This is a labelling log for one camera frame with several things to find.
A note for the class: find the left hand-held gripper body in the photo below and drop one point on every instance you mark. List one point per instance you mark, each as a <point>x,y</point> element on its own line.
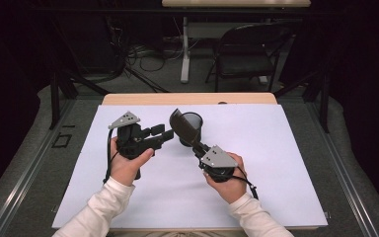
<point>131,141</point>

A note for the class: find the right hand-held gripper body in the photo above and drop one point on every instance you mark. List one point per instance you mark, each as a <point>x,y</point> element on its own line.
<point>218,159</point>

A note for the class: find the black comb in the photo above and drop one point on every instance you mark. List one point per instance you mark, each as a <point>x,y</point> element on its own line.
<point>184,128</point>

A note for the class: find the black mesh pen cup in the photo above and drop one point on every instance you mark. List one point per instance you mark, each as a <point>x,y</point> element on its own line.
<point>194,119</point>

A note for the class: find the person's left hand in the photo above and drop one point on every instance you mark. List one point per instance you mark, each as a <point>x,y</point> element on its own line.
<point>125,169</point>

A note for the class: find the person's right hand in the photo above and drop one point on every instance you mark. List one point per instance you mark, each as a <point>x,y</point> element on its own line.
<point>230,187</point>

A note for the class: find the white table mat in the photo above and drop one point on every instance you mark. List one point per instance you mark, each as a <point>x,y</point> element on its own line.
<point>184,197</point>

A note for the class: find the black metal stand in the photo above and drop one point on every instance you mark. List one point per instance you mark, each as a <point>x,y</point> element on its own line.
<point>55,98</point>
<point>324,98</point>

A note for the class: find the black folding chair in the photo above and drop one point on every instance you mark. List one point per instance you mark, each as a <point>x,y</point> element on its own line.
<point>243,59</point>

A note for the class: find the white-legged desk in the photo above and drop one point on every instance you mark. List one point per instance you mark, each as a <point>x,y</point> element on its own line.
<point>237,3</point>

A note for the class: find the aluminium floor rail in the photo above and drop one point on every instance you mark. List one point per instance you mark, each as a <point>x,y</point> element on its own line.
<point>23,184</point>
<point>345,177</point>

